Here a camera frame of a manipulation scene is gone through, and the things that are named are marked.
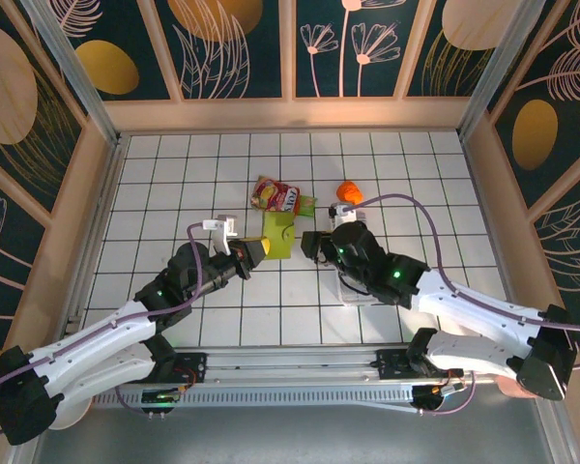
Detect red yellow candy bag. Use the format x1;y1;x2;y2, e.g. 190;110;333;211
249;176;302;217

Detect orange crumpled ball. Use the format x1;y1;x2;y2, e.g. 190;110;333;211
335;180;364;205

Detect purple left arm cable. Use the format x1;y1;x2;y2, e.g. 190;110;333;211
0;222;209;439

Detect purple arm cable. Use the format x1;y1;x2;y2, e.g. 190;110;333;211
0;222;209;439
350;192;580;368

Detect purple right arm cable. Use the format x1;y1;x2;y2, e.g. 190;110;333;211
350;192;580;368

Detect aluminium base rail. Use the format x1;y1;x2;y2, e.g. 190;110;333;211
28;343;552;386

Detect aluminium side rail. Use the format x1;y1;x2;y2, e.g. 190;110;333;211
60;134;130;349

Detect slotted white cable duct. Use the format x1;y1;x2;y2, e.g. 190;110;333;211
92;386;417;408

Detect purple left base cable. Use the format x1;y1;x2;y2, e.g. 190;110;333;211
109;381;151;417

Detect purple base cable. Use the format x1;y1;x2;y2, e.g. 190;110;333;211
418;371;479;417
109;381;151;417

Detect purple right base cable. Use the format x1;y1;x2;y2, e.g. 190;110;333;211
418;371;479;417

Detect aluminium frame post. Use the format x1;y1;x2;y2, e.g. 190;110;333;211
21;0;122;146
456;0;562;139

